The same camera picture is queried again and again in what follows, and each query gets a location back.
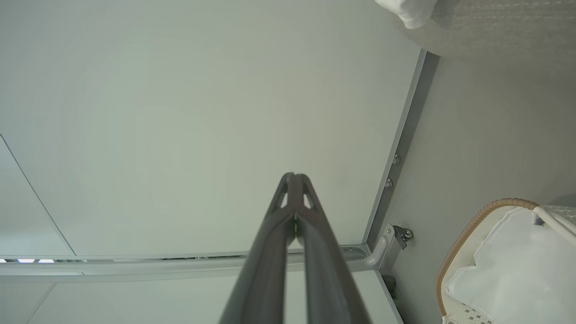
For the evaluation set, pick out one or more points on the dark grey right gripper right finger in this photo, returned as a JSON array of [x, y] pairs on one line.
[[326, 279]]

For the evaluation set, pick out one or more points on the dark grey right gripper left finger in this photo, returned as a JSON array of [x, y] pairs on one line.
[[265, 270]]

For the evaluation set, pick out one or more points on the red and white striped jersey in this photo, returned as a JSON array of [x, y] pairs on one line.
[[409, 11]]

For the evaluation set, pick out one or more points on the white laundry basket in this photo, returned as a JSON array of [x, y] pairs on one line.
[[454, 252]]

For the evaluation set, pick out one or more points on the white fabric basket liner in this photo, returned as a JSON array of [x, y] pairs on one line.
[[517, 270]]

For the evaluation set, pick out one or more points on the small black floor foot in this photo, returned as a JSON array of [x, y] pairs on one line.
[[389, 285]]

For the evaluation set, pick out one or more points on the grey fabric sofa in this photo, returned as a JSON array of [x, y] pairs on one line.
[[504, 27]]

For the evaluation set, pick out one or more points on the grey partition base rail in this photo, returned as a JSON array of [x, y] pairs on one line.
[[405, 144], [389, 301]]

